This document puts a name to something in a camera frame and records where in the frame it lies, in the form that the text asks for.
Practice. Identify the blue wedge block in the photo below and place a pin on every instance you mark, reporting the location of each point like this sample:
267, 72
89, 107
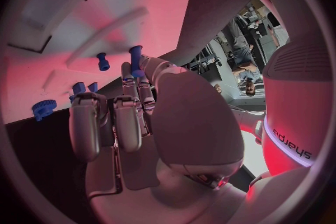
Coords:
93, 87

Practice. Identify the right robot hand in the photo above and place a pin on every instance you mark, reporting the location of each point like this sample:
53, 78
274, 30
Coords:
194, 123

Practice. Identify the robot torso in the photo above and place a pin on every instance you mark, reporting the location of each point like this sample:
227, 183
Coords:
288, 102

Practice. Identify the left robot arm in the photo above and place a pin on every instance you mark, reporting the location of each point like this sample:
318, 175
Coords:
246, 115

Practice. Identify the small blue gear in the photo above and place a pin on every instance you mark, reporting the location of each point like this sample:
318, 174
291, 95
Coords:
38, 118

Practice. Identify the small blue peg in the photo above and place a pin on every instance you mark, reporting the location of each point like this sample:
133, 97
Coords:
71, 98

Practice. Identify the person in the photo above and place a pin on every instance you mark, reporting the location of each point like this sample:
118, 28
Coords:
217, 88
248, 74

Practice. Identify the blue cylinder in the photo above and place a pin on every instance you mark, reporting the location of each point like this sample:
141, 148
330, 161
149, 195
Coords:
103, 61

